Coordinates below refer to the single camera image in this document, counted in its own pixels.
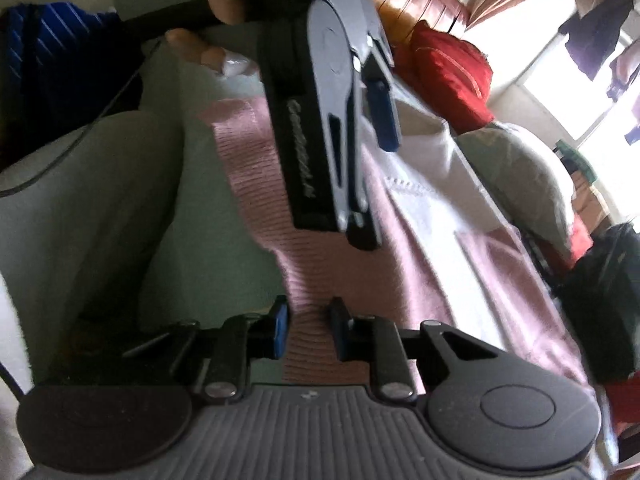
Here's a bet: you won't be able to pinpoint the pink and white sweater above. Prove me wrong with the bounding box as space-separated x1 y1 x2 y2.
195 98 606 479

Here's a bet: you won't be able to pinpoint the hanging clothes on rack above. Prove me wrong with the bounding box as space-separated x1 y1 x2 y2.
559 0 634 140

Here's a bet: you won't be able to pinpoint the person's left hand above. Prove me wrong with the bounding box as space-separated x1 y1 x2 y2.
165 0 258 77

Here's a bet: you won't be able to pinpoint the red pillow at headboard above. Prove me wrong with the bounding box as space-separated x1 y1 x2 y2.
402 21 495 134

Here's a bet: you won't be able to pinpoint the green plaid bed blanket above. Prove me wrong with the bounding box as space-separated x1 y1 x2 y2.
1 29 283 391

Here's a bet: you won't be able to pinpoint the grey pillow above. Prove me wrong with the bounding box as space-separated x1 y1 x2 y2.
458 122 575 258

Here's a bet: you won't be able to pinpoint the red quilt behind backpack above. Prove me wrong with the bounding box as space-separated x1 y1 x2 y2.
567 214 593 269

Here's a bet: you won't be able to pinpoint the black backpack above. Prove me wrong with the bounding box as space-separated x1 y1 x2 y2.
559 223 639 384

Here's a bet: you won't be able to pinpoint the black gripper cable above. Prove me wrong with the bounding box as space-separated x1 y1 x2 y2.
0 39 166 401

